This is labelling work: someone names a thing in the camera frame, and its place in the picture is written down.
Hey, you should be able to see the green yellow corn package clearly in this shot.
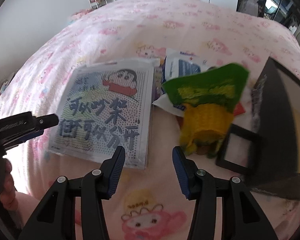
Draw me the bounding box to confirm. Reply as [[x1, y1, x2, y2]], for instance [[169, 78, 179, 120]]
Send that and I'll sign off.
[[162, 63, 249, 156]]

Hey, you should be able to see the white blue wet wipes pack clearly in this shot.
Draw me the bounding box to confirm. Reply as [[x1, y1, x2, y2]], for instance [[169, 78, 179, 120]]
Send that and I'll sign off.
[[153, 48, 215, 117]]

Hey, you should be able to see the person's left hand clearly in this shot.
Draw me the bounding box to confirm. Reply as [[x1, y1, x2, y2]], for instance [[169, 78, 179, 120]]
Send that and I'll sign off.
[[0, 159, 18, 211]]

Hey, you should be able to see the red snack packet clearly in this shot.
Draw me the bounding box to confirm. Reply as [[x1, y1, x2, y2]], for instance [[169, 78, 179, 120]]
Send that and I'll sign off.
[[234, 102, 246, 116]]

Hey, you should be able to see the black cardboard storage box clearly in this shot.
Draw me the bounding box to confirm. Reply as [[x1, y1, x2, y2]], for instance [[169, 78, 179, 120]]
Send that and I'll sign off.
[[244, 58, 300, 200]]

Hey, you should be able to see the dark glass display cabinet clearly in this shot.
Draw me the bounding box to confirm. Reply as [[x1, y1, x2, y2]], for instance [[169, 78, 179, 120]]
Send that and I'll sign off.
[[237, 0, 300, 35]]

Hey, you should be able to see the small black picture frame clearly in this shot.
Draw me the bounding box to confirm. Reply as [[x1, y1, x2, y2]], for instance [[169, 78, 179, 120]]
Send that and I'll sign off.
[[215, 124, 267, 174]]

